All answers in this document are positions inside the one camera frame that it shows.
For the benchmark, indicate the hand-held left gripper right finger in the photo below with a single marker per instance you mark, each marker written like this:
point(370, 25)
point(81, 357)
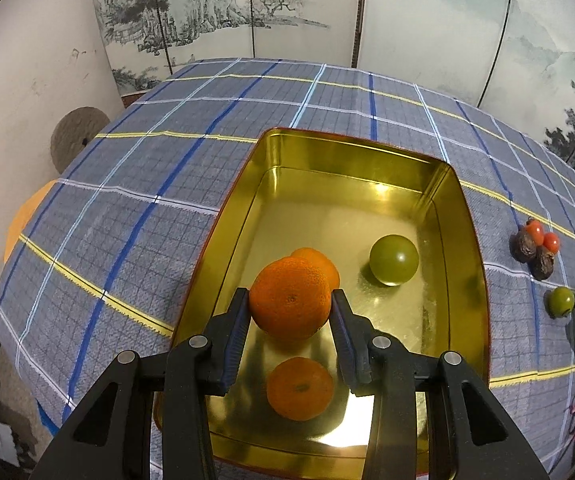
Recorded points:
point(342, 330)

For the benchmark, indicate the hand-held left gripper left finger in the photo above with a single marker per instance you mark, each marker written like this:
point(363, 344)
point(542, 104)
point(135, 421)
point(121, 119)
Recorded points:
point(240, 330)

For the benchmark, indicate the green tomato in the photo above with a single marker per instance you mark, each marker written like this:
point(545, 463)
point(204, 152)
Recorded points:
point(560, 301)
point(394, 260)

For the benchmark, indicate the orange mandarin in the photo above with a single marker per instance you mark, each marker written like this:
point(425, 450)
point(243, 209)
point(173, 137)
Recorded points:
point(320, 262)
point(300, 387)
point(290, 297)

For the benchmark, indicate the dark wrinkled passion fruit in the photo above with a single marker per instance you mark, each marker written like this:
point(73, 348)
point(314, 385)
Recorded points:
point(544, 266)
point(525, 249)

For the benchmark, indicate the red tomato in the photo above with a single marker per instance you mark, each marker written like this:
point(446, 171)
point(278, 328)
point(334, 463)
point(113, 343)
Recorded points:
point(536, 230)
point(551, 242)

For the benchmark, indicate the red and gold tin box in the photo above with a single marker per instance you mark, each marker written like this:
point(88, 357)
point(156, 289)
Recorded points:
point(327, 200)

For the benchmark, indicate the blue plaid tablecloth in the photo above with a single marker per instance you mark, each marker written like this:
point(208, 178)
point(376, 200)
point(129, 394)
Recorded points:
point(142, 200)

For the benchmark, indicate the orange round stool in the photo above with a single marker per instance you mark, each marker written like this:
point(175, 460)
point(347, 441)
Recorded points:
point(22, 220)

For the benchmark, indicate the round grey disc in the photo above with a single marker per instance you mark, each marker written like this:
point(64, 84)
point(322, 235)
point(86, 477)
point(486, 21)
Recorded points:
point(75, 135)

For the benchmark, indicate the painted folding screen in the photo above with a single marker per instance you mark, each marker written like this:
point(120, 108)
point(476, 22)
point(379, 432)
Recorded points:
point(417, 25)

